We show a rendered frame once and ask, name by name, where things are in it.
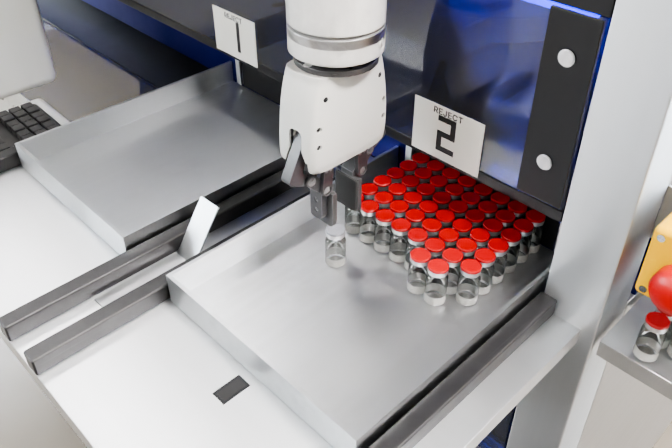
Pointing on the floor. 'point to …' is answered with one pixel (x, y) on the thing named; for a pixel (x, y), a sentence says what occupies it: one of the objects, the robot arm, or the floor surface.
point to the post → (609, 197)
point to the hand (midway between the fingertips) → (336, 196)
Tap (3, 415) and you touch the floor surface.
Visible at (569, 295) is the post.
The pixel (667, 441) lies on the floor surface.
